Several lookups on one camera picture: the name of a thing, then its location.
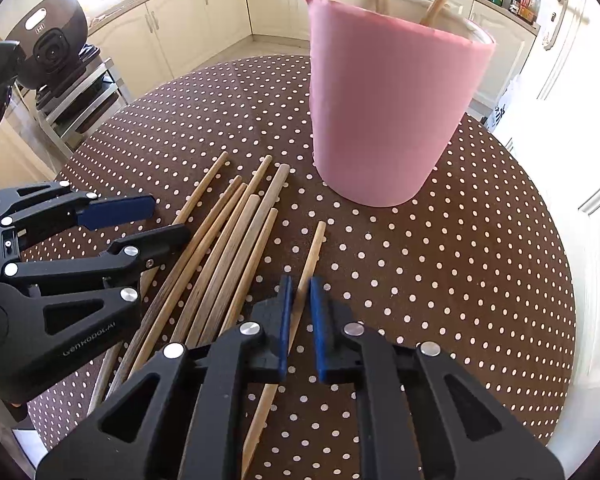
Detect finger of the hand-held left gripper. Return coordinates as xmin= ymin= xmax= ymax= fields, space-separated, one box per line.
xmin=1 ymin=224 xmax=192 ymax=357
xmin=0 ymin=181 xmax=157 ymax=235

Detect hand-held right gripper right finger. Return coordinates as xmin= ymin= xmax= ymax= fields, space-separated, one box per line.
xmin=309 ymin=276 xmax=566 ymax=480

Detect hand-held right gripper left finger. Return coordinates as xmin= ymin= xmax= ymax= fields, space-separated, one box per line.
xmin=35 ymin=275 xmax=293 ymax=480

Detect group of wooden chopsticks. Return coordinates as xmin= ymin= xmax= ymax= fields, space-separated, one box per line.
xmin=87 ymin=151 xmax=291 ymax=416

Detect pink cup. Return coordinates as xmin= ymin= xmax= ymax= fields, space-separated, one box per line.
xmin=301 ymin=0 xmax=497 ymax=207

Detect metal rack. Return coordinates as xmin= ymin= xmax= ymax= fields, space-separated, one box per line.
xmin=30 ymin=57 xmax=131 ymax=148

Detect dark round appliance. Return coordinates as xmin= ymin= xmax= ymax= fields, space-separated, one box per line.
xmin=12 ymin=0 xmax=91 ymax=93

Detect cream lower kitchen cabinets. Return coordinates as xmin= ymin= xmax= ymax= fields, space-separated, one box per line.
xmin=87 ymin=0 xmax=541 ymax=106

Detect white printed bag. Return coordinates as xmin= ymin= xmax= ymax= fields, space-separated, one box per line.
xmin=482 ymin=74 xmax=523 ymax=133

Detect white door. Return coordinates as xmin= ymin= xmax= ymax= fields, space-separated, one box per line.
xmin=480 ymin=0 xmax=600 ymax=411

